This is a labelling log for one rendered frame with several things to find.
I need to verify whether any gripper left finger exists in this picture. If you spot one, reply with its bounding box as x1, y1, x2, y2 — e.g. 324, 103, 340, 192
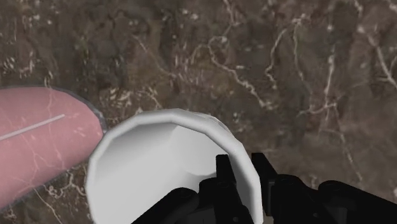
131, 154, 254, 224

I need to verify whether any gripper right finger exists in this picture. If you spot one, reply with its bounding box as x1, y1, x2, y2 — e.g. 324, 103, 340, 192
251, 151, 397, 224

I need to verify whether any white ribbed cup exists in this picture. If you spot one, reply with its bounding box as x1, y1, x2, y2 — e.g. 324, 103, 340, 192
85, 108, 265, 224

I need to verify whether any pink bottle with orange pump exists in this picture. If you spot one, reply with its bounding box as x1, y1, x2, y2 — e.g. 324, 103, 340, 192
0, 86, 106, 213

